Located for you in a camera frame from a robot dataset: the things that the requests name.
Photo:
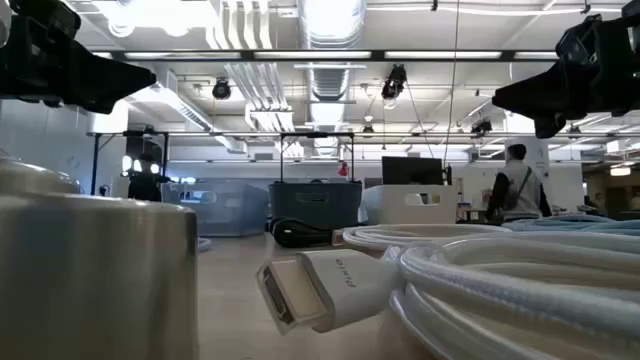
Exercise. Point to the black monitor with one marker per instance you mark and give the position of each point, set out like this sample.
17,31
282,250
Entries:
412,171

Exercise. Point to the translucent grey plastic bin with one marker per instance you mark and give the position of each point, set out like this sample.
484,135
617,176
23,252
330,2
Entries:
225,210

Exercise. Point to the silver metal lamp body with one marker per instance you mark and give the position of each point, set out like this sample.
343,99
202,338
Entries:
35,177

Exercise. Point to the white lamp shade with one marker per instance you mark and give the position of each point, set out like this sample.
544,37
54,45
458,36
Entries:
100,280

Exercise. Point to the person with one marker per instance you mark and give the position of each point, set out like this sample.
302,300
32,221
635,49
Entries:
517,192

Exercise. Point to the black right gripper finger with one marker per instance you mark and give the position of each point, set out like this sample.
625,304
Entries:
535,97

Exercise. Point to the small red object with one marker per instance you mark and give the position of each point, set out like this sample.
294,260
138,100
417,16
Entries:
343,170

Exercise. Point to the black background frame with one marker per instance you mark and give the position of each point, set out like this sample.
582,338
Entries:
95,165
281,155

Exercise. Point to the black overhead light bar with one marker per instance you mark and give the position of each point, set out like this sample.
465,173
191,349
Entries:
377,55

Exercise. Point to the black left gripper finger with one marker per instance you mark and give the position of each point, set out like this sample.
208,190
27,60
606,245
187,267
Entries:
110,85

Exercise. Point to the dark teal plastic bin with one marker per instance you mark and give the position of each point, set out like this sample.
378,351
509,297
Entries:
315,205

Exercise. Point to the black background robot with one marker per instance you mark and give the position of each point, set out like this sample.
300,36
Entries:
145,187

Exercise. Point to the white plastic bin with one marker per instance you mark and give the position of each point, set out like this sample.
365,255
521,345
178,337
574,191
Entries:
395,210

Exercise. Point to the black ceiling camera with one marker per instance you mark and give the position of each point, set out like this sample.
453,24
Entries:
221,90
394,82

